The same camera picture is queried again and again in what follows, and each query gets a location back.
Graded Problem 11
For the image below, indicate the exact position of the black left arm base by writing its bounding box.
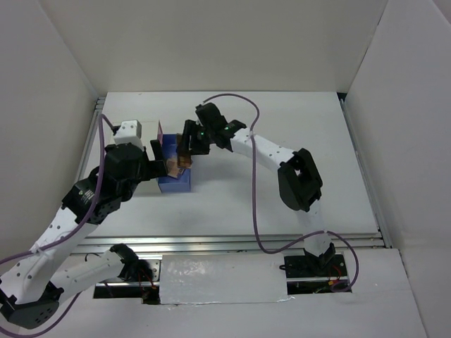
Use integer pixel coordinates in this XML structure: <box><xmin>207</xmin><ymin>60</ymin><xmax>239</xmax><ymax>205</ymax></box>
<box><xmin>84</xmin><ymin>256</ymin><xmax>163</xmax><ymax>303</ymax></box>

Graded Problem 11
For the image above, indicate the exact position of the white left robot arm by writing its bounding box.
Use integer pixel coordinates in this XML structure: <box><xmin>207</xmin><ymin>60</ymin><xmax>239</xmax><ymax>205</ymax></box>
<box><xmin>1</xmin><ymin>139</ymin><xmax>167</xmax><ymax>330</ymax></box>

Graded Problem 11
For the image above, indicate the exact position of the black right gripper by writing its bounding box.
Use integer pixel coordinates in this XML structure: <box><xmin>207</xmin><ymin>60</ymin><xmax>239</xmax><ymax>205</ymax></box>
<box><xmin>177</xmin><ymin>118</ymin><xmax>215</xmax><ymax>155</ymax></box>

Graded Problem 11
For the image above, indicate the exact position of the aluminium frame rail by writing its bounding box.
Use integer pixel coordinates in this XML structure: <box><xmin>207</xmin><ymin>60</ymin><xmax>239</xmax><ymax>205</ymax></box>
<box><xmin>73</xmin><ymin>232</ymin><xmax>385</xmax><ymax>255</ymax></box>

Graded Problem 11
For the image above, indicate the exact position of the purple blue drawer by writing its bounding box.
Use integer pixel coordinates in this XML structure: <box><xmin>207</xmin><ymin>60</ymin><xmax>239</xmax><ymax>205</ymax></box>
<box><xmin>157</xmin><ymin>134</ymin><xmax>191</xmax><ymax>194</ymax></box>

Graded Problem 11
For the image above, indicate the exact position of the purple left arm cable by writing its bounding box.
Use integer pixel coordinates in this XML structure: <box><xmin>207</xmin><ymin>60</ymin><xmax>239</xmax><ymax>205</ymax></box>
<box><xmin>0</xmin><ymin>113</ymin><xmax>117</xmax><ymax>336</ymax></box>

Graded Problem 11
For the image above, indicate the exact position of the long brown eyeshadow palette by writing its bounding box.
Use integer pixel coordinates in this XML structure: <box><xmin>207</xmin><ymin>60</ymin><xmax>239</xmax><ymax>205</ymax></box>
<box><xmin>176</xmin><ymin>134</ymin><xmax>192</xmax><ymax>169</ymax></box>

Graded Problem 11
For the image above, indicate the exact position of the pink drawer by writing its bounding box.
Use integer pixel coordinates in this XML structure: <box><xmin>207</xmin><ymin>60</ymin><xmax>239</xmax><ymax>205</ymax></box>
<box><xmin>157</xmin><ymin>121</ymin><xmax>163</xmax><ymax>144</ymax></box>

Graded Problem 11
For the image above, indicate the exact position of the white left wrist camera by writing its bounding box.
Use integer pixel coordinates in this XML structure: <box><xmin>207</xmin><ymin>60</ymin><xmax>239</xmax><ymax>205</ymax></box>
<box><xmin>113</xmin><ymin>120</ymin><xmax>142</xmax><ymax>148</ymax></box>

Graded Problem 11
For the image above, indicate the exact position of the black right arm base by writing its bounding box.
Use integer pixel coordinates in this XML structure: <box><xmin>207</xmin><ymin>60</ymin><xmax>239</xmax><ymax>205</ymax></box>
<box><xmin>279</xmin><ymin>254</ymin><xmax>348</xmax><ymax>280</ymax></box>

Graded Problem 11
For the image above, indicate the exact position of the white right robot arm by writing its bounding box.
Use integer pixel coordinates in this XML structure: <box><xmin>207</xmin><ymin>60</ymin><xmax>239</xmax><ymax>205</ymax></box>
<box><xmin>177</xmin><ymin>103</ymin><xmax>335</xmax><ymax>276</ymax></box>

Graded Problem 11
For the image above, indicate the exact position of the square blush palette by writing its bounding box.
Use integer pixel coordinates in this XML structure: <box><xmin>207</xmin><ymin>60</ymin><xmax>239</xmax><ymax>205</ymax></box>
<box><xmin>166</xmin><ymin>158</ymin><xmax>185</xmax><ymax>180</ymax></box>

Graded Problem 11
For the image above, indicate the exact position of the white drawer cabinet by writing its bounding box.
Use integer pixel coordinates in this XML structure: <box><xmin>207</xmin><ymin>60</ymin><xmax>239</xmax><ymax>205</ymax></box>
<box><xmin>109</xmin><ymin>120</ymin><xmax>161</xmax><ymax>197</ymax></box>

